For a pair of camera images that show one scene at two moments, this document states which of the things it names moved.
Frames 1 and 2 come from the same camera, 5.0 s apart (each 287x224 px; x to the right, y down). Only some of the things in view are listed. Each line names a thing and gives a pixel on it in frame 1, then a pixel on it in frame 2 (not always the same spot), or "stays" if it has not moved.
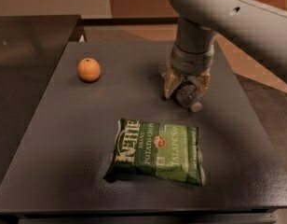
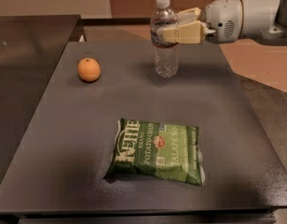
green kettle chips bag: x=157 y=150 stays
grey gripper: x=189 y=63 to x=222 y=20
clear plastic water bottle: x=185 y=95 to x=165 y=35
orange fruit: x=88 y=69 stays
